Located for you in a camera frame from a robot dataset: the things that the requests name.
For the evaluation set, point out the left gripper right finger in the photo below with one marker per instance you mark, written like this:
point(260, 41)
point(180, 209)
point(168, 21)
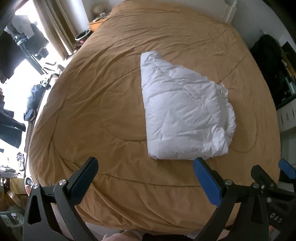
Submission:
point(241, 209)

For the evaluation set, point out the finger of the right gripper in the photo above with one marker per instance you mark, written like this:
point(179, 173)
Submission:
point(261, 177)
point(287, 168)

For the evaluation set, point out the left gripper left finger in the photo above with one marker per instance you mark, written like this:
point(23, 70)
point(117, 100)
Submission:
point(40, 222)

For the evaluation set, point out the white quilted puffer jacket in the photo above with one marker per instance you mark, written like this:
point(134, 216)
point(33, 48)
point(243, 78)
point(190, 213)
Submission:
point(186, 114)

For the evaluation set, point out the blue clothes pile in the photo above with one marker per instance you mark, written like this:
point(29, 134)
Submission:
point(34, 100)

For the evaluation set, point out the white storage drawers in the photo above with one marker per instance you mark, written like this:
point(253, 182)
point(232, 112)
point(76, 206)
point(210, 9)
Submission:
point(286, 122)

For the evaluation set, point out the dark cluttered shelf unit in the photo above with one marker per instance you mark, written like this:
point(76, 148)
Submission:
point(285, 84)

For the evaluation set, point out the black bag on hook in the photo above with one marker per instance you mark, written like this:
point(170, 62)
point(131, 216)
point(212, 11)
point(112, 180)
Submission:
point(267, 55)

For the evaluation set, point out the white wooden headboard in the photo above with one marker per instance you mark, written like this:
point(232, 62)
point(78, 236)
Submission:
point(230, 11)

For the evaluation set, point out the black round basket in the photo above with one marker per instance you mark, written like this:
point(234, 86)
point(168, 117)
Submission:
point(83, 36)

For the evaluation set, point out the wooden nightstand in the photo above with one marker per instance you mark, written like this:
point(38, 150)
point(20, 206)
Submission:
point(98, 21)

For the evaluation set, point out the beige window curtain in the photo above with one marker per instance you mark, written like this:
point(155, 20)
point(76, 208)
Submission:
point(57, 26)

